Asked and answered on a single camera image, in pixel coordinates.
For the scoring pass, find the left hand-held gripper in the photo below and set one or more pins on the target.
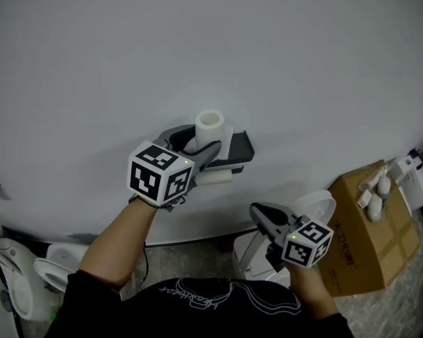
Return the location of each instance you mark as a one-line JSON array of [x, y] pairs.
[[155, 174]]

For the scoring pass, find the person's left forearm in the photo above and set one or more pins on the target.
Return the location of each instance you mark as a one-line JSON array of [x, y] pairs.
[[120, 245]]

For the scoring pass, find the white boxy appliance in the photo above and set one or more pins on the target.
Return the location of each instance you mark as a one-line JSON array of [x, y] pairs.
[[410, 181]]

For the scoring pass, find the white oval plastic part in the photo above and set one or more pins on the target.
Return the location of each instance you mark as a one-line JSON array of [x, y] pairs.
[[384, 185], [375, 208]]

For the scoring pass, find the white toilet seat lid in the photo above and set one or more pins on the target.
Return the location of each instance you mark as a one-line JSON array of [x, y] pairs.
[[61, 259]]

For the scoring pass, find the black printed t-shirt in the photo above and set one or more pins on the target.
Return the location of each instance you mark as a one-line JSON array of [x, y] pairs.
[[144, 315]]

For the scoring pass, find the white bagged tube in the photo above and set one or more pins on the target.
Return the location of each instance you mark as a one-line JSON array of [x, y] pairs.
[[371, 181]]

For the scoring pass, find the white paper roll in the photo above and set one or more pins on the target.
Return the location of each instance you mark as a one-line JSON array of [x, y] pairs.
[[209, 132]]

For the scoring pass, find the brown cardboard box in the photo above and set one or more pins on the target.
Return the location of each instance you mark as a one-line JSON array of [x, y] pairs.
[[370, 252]]

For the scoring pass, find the small white box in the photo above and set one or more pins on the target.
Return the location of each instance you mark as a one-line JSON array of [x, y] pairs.
[[364, 200]]

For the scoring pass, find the person's right forearm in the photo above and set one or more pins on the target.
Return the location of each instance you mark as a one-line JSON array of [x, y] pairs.
[[310, 291]]

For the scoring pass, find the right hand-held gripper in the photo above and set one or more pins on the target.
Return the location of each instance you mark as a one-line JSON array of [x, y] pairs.
[[306, 245]]

